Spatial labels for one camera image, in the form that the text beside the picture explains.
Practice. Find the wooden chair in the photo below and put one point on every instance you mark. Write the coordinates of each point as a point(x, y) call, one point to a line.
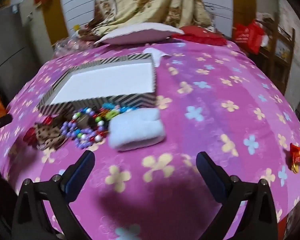
point(273, 55)

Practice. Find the red cloth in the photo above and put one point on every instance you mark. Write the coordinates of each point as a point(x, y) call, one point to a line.
point(202, 36)

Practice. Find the grey cabinet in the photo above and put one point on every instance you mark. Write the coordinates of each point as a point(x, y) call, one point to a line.
point(7, 50)

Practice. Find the striped cardboard box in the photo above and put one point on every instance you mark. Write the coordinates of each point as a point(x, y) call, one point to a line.
point(102, 82)

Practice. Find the white paper sheet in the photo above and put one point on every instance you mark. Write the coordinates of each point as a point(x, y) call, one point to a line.
point(160, 55)

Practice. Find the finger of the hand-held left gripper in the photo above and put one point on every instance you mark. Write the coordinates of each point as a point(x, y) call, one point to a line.
point(1, 123)

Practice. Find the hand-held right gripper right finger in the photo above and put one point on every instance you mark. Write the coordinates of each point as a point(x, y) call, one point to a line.
point(210, 176)

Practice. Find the leopard print scrunchie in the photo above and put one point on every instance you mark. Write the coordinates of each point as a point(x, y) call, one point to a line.
point(50, 131)

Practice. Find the red plastic bag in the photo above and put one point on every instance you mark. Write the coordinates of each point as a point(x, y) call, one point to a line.
point(248, 37)

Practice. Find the red satin scrunchie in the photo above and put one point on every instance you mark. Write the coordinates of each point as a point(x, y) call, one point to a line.
point(30, 136)

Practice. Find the pink pillow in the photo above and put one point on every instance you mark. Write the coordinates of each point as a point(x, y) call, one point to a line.
point(140, 33)

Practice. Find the beige floral quilt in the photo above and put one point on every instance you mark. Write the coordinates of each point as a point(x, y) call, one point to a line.
point(162, 2)

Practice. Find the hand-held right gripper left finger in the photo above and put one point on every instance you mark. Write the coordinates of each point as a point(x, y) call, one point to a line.
point(83, 171)

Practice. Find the pink floral blanket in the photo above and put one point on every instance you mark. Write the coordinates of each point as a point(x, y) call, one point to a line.
point(215, 120)

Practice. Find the clear plastic bag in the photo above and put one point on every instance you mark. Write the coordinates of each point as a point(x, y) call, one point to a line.
point(70, 45)

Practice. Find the light blue fluffy scrunchie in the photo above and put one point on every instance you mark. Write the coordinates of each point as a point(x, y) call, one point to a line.
point(137, 130)

